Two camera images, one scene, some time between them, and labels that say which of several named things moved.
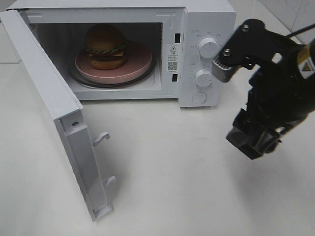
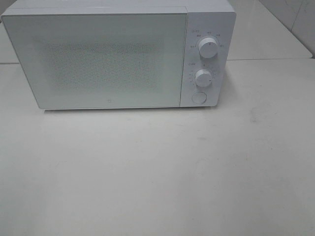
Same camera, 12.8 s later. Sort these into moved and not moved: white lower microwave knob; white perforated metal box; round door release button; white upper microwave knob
Moved: white perforated metal box
Not moved: round door release button; white upper microwave knob; white lower microwave knob
